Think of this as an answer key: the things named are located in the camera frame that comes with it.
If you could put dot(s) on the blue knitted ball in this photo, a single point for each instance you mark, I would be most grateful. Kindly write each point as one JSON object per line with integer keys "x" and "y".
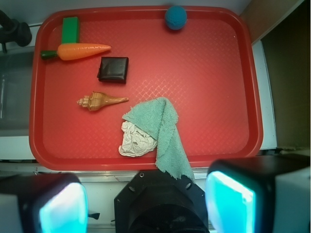
{"x": 176, "y": 18}

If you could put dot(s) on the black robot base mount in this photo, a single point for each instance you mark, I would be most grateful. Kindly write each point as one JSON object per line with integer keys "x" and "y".
{"x": 155, "y": 202}

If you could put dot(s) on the green terry cloth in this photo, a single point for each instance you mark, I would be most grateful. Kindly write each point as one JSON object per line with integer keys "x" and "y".
{"x": 158, "y": 118}

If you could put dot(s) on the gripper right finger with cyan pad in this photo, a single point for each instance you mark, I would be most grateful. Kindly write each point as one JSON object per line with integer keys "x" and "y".
{"x": 262, "y": 194}

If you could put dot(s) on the orange toy carrot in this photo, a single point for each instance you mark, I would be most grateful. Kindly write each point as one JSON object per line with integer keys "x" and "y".
{"x": 74, "y": 51}

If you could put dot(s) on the red plastic tray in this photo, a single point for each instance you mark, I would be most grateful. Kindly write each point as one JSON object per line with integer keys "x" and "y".
{"x": 206, "y": 70}

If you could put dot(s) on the tan conch shell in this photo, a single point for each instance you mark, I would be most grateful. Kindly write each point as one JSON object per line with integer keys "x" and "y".
{"x": 97, "y": 100}

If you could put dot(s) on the black clamp knob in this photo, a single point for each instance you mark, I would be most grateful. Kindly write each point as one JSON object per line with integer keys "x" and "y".
{"x": 13, "y": 31}

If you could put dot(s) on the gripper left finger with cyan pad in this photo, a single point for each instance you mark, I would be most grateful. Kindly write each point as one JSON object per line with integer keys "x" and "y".
{"x": 44, "y": 203}

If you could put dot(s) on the green rectangular block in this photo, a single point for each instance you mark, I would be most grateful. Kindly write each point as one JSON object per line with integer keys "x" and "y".
{"x": 70, "y": 30}

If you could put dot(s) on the crumpled white paper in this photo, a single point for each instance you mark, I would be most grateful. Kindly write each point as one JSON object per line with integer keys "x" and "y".
{"x": 136, "y": 142}

